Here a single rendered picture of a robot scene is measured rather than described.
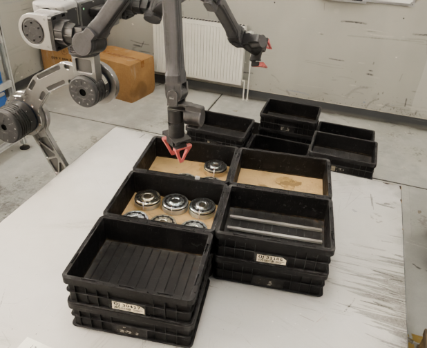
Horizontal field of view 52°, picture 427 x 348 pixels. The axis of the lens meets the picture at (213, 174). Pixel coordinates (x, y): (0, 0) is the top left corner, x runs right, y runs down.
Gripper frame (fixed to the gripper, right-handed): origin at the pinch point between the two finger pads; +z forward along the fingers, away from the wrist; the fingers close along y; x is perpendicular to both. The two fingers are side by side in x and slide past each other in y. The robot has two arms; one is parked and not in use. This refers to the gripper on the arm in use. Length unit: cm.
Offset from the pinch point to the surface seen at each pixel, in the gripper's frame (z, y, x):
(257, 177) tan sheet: 24.3, 1.4, -41.0
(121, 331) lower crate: 33, -34, 40
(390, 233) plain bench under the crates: 39, -46, -77
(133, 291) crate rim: 13, -38, 36
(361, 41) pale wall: 35, 143, -279
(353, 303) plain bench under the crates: 38, -64, -33
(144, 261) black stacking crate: 23.4, -19.7, 24.7
